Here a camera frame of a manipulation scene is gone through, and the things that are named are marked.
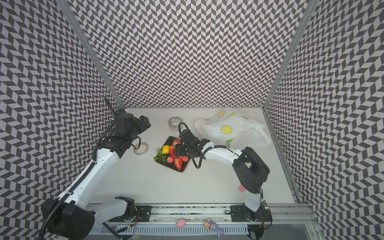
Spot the fake red apple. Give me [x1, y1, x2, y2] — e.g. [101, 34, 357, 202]
[173, 138, 181, 146]

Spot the fake red strawberry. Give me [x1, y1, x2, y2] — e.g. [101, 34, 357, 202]
[174, 159, 183, 171]
[169, 146, 182, 160]

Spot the fake yellow lemon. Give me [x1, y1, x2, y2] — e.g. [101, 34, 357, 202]
[162, 145, 170, 155]

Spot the fake pink peach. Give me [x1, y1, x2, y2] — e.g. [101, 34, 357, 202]
[167, 156, 174, 164]

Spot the fake green leaf sprig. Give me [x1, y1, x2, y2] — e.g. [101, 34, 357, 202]
[154, 149, 167, 163]

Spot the white plastic bag lemon print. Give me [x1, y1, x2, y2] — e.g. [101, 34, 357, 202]
[195, 108, 272, 148]

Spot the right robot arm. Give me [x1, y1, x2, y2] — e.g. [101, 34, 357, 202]
[175, 122, 270, 222]

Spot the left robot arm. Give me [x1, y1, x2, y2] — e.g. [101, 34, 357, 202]
[38, 99, 151, 240]

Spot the black square tray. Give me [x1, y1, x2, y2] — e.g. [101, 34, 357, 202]
[154, 136, 190, 173]

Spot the beige tape roll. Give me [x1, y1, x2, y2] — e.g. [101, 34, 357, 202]
[134, 143, 149, 156]

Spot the clear tape roll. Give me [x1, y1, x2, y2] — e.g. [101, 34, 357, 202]
[168, 117, 183, 132]

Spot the pink sticky note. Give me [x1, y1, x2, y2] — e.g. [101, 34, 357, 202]
[238, 185, 245, 193]

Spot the purple toy figure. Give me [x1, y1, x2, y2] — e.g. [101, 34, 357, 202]
[204, 218, 224, 239]

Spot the pink toy on rail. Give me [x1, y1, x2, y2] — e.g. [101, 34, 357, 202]
[176, 219, 187, 229]

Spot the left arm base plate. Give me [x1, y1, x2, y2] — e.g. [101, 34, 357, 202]
[119, 205, 153, 223]

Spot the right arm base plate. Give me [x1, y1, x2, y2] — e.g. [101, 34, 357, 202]
[230, 205, 273, 222]

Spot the aluminium front rail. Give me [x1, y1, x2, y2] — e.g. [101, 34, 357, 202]
[64, 203, 316, 226]

